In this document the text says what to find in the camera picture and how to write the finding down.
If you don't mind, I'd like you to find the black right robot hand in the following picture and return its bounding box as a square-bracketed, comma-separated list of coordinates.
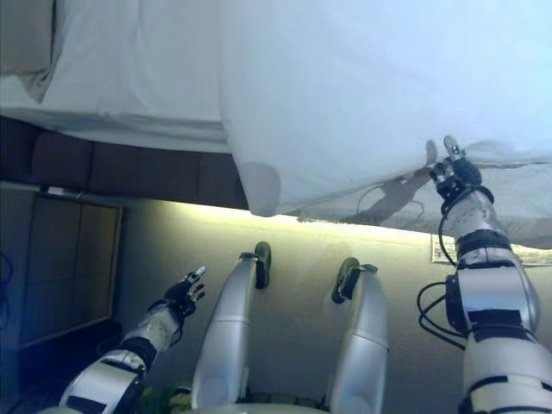
[430, 135, 483, 202]

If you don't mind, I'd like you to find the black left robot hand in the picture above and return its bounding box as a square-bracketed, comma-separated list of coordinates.
[166, 266, 207, 318]

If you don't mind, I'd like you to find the white duvet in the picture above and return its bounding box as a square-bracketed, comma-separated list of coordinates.
[215, 0, 552, 216]

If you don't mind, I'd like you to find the white fitted bed sheet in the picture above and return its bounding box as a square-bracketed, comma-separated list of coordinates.
[0, 0, 229, 154]

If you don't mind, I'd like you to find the silver left robot leg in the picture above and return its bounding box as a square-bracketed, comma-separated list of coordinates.
[191, 252, 265, 411]

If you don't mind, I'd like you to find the silver robot leg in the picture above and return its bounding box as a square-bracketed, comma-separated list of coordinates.
[325, 263, 390, 414]
[191, 252, 265, 411]

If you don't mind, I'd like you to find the green left robot foot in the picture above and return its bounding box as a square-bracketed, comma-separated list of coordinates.
[254, 241, 273, 290]

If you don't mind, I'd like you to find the green robot foot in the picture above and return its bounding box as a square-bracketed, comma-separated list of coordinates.
[330, 257, 361, 304]
[254, 241, 273, 290]

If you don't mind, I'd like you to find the green fabric piece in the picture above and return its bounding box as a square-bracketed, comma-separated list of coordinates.
[140, 381, 193, 411]

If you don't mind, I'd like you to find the pale grey rug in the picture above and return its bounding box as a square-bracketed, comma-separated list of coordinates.
[430, 235, 552, 268]

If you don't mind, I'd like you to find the wooden nightstand with drawers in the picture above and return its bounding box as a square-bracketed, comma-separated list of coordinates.
[0, 180, 124, 350]

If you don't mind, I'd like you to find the green right robot foot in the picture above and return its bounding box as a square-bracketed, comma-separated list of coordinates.
[330, 257, 361, 304]

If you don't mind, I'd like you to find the silver right robot leg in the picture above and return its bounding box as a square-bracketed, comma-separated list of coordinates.
[325, 263, 390, 414]

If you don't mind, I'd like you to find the large beige pillow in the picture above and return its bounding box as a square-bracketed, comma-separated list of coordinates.
[0, 0, 61, 104]

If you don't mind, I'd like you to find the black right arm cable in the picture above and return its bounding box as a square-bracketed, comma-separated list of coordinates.
[417, 206, 471, 350]

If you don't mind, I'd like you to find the brown upholstered bed frame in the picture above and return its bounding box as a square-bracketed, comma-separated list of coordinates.
[0, 114, 251, 212]

